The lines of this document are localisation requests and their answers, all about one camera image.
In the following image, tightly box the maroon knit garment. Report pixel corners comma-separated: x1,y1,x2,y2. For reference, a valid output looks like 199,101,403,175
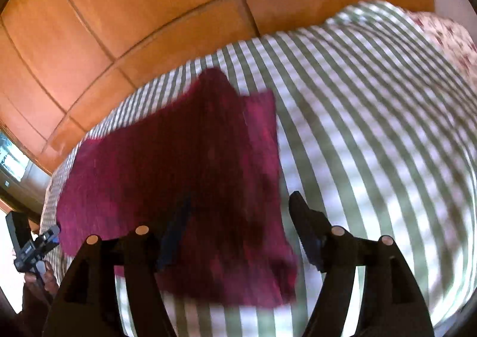
56,68,301,310

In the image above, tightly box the wooden wardrobe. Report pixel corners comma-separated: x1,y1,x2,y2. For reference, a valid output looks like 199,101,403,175
0,0,437,176

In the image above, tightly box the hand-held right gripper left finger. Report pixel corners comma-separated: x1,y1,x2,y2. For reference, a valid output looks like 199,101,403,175
43,198,193,337

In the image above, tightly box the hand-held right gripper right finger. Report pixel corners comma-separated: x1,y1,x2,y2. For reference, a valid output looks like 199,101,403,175
289,191,435,337

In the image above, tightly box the green white striped bed sheet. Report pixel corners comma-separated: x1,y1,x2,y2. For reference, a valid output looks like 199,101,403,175
39,0,477,337

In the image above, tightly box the window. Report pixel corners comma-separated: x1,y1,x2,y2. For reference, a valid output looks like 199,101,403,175
0,131,31,182

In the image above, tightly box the person's left hand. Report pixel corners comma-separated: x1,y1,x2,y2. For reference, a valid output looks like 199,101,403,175
36,260,60,296

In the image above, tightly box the person's left forearm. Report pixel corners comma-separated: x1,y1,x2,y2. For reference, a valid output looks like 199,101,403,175
19,277,50,334

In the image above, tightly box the floral pillow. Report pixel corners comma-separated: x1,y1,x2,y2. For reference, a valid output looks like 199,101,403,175
406,11,477,81

